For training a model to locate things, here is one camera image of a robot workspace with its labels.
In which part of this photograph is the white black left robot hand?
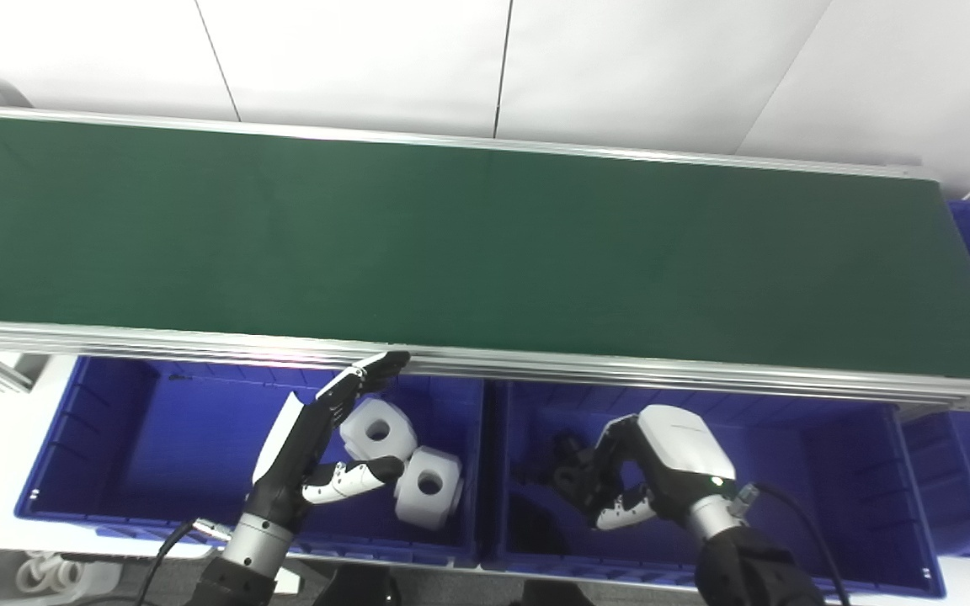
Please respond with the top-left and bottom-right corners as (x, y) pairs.
(241, 351), (412, 531)

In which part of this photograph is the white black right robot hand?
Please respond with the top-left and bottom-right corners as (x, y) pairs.
(593, 406), (743, 533)

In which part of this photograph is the white cylindrical plastic part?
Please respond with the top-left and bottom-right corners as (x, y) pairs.
(394, 446), (463, 531)
(340, 397), (418, 462)

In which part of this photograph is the green conveyor belt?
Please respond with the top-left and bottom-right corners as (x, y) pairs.
(0, 114), (970, 381)
(0, 105), (970, 413)

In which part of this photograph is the black robot torso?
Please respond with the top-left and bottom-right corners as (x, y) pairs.
(312, 564), (595, 606)

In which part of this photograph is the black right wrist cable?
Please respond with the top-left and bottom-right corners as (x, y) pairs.
(738, 481), (852, 606)

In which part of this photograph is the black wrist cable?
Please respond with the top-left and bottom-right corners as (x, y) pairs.
(131, 519), (233, 606)
(738, 481), (852, 606)

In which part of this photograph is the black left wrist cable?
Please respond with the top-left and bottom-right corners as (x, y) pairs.
(131, 519), (233, 606)

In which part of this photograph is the white coiled cable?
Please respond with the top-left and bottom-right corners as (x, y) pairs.
(15, 551), (86, 592)

